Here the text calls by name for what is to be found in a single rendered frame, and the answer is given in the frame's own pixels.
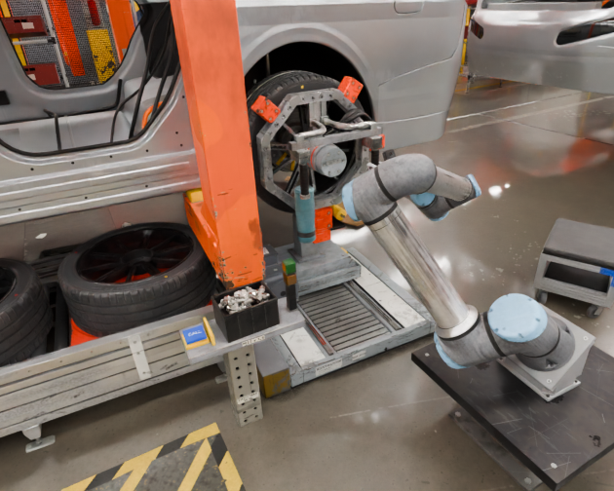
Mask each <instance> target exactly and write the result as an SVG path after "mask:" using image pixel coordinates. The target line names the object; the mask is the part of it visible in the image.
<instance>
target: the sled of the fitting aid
mask: <svg viewBox="0 0 614 491"><path fill-rule="evenodd" d="M361 269H362V265H361V264H359V263H358V262H357V261H356V260H355V259H354V258H352V257H351V263H349V264H346V265H342V266H339V267H336V268H332V269H329V270H325V271H322V272H320V273H316V274H313V275H310V276H306V277H303V278H299V279H298V284H299V289H298V296H300V295H303V294H306V293H310V292H313V291H316V290H319V289H322V288H326V287H329V286H332V285H335V284H339V283H344V282H347V281H350V280H353V279H356V278H359V277H360V276H361Z"/></svg>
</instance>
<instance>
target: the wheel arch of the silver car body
mask: <svg viewBox="0 0 614 491"><path fill-rule="evenodd" d="M268 53H269V60H270V75H273V74H275V73H278V72H279V73H280V72H282V71H287V70H302V71H308V72H312V73H316V74H319V75H323V76H327V77H329V78H332V79H334V80H337V81H338V82H340V83H341V81H342V80H343V78H344V76H349V77H353V78H355V79H356V80H357V81H359V82H360V83H361V84H363V85H364V86H363V87H362V89H361V91H360V93H359V95H358V97H357V99H358V100H359V102H360V103H361V105H362V107H363V109H364V112H365V113H366V114H367V115H368V116H369V117H370V118H371V120H372V121H373V122H375V123H377V117H376V109H375V104H374V100H373V96H372V93H371V90H370V88H369V85H368V83H367V81H366V79H365V76H364V74H363V73H362V71H361V70H360V68H359V67H358V66H357V65H356V64H355V63H354V62H353V61H352V60H351V59H350V58H349V57H348V56H347V55H346V54H345V53H343V52H342V51H341V50H339V49H338V48H336V47H334V46H332V45H331V44H329V43H326V42H323V41H319V40H314V39H297V40H291V41H287V42H285V43H282V44H280V45H278V46H275V47H274V48H272V49H270V50H268V51H267V52H265V53H264V54H263V55H261V56H260V57H259V58H258V59H257V60H256V61H255V62H254V63H253V64H252V65H251V66H250V67H249V68H248V69H247V70H246V72H245V73H244V80H245V89H246V94H248V91H249V90H251V88H252V85H253V80H256V83H255V85H256V84H257V83H258V82H260V81H262V80H263V79H264V78H266V68H265V55H267V54H268Z"/></svg>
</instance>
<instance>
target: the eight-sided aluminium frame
mask: <svg viewBox="0 0 614 491"><path fill-rule="evenodd" d="M322 100H326V101H328V100H333V101H334V102H335V103H336V104H337V105H338V106H339V107H340V108H341V109H342V110H343V111H344V112H345V113H347V112H348V111H349V110H350V109H353V108H357V107H356V106H355V105H354V104H353V103H352V102H351V101H350V100H349V99H348V98H347V97H345V96H344V93H342V92H341V91H340V90H338V89H335V88H330V89H329V88H327V89H323V90H315V91H309V92H301V93H292V94H287V95H286V97H285V98H283V101H282V102H281V103H280V105H279V106H278V108H279V109H280V110H281V113H280V114H279V115H278V117H277V118H276V119H275V121H274V122H273V123H272V124H270V123H268V122H266V124H265V125H264V127H263V128H262V129H261V131H259V133H258V135H257V136H256V143H257V152H258V162H259V171H260V181H261V185H262V186H263V187H264V188H265V189H266V190H268V191H269V192H270V193H272V194H273V195H275V196H276V197H278V198H279V199H280V200H282V201H283V202H285V203H286V204H287V205H289V206H290V207H291V208H293V209H294V210H295V200H294V198H293V197H292V196H291V195H289V194H288V193H287V192H285V191H284V190H283V189H281V188H280V187H278V186H277V185H276V184H274V182H273V171H272V159H271V148H270V141H271V139H272V138H273V137H274V135H275V134H276V133H277V131H278V130H279V129H280V127H281V126H282V124H283V123H284V122H285V120H286V119H287V118H288V116H289V115H290V113H291V112H292V111H293V109H294V108H295V107H296V105H301V104H307V103H309V102H321V101H322ZM354 122H355V123H360V122H363V120H362V118H361V117H358V118H357V119H355V120H354ZM368 154H369V148H367V147H365V146H362V139H361V138H359V139H356V162H355V164H354V165H352V167H351V168H350V169H349V171H348V172H347V173H346V175H345V176H344V177H343V179H342V180H341V181H340V182H339V184H338V185H337V186H336V188H335V189H334V190H333V192H332V193H329V194H324V195H321V196H317V197H314V199H315V209H317V208H325V207H329V206H333V205H337V204H341V202H342V201H343V200H342V190H343V188H344V186H345V185H346V184H348V183H349V182H351V181H352V180H353V179H354V178H357V177H359V176H360V175H362V174H364V173H365V172H366V170H367V164H368V163H369V160H368Z"/></svg>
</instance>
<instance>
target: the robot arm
mask: <svg viewBox="0 0 614 491"><path fill-rule="evenodd" d="M382 155H383V159H384V162H379V165H378V166H376V165H374V164H372V163H368V164H367V167H368V169H369V171H367V172H365V173H364V174H362V175H360V176H359V177H357V178H354V179H353V180H352V181H351V182H349V183H348V184H346V185H345V186H344V188H343V190H342V200H343V204H344V207H345V209H346V211H347V213H348V214H349V216H350V217H351V218H352V219H353V220H354V221H362V222H363V223H364V224H365V226H366V227H368V229H369V230H370V231H371V233H372V234H373V236H374V237H375V238H376V240H377V241H378V242H379V243H380V244H381V246H382V247H383V249H384V250H385V251H386V253H387V254H388V256H389V257H390V258H391V260H392V261H393V263H394V264H395V265H396V267H397V268H398V270H399V271H400V272H401V274H402V275H403V277H404V278H405V280H406V281H407V283H408V284H409V285H410V287H411V288H412V290H413V291H414V292H415V294H416V295H417V297H418V298H419V299H420V301H421V302H422V304H423V305H424V307H425V308H426V309H427V311H428V312H429V314H430V315H431V316H432V318H433V319H434V321H435V322H436V325H435V333H434V339H435V342H436V343H437V345H436V347H437V349H438V352H439V354H440V355H441V358H442V359H443V360H444V361H445V362H446V364H447V365H449V366H450V367H452V368H455V369H459V368H467V367H471V366H473V365H477V364H480V363H484V362H487V361H491V360H495V359H500V358H503V357H506V356H510V355H514V354H516V356H517V358H518V359H519V360H520V361H521V362H522V363H523V364H524V365H526V366H527V367H529V368H531V369H533V370H536V371H542V372H548V371H554V370H557V369H560V368H562V367H563V366H565V365H566V364H567V363H568V362H569V361H570V360H571V358H572V357H573V355H574V352H575V346H576V343H575V337H574V334H573V332H572V331H571V329H570V328H569V327H568V325H567V324H566V323H565V322H563V321H562V320H560V319H558V318H556V317H553V316H550V315H549V314H548V313H547V312H546V311H545V310H544V309H543V307H542V306H541V305H540V304H539V303H537V302H536V301H535V300H533V299H531V298H530V297H528V296H525V295H522V294H516V293H513V294H508V295H504V296H502V297H500V298H498V299H497V300H496V301H495V302H494V303H493V304H492V305H491V307H490V310H489V311H486V312H483V313H479V312H478V310H477V309H476V308H475V307H474V306H472V305H466V304H465V303H464V301H463V300H462V298H461V297H460V295H459V294H458V292H457V291H456V289H455V288H454V286H453V285H452V283H451V282H450V281H449V279H448V278H447V276H446V275H445V273H444V272H443V270H442V269H441V267H440V265H439V264H438V262H437V261H436V260H435V258H434V257H433V255H432V254H431V252H430V251H429V250H428V249H427V247H426V246H425V244H424V243H423V241H422V240H421V239H420V237H419V236H418V234H417V233H416V231H415V230H414V228H413V227H412V225H411V224H410V222H409V221H408V219H407V218H406V217H405V215H404V214H403V212H402V210H401V209H400V207H399V204H398V203H397V200H399V199H401V198H403V197H405V198H407V199H409V200H410V201H411V202H413V203H414V204H415V205H416V207H417V208H418V209H419V210H420V211H421V212H423V213H424V215H425V216H426V217H427V218H429V219H430V220H432V221H440V220H443V219H444V218H446V217H447V215H448V213H449V211H450V210H452V209H454V208H456V207H459V206H461V205H463V204H465V203H467V202H469V201H471V200H472V199H475V198H477V197H478V196H480V194H481V190H480V187H479V185H478V183H477V181H476V180H475V178H474V176H473V175H472V174H469V175H466V176H465V177H461V176H459V175H456V174H454V173H452V172H449V171H447V170H443V169H441V168H438V167H436V165H435V163H434V162H433V160H432V159H430V158H429V157H427V156H425V155H422V154H405V155H401V156H398V157H396V155H395V151H394V150H393V149H390V150H386V151H384V152H383V153H382Z"/></svg>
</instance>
